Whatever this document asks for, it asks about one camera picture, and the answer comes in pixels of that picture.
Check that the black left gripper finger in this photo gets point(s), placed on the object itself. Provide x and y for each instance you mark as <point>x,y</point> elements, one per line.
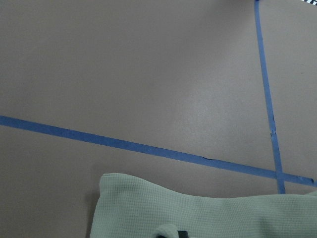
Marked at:
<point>183,234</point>

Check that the olive green long-sleeve shirt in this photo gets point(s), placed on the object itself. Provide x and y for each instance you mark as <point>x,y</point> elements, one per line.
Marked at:
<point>131,207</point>

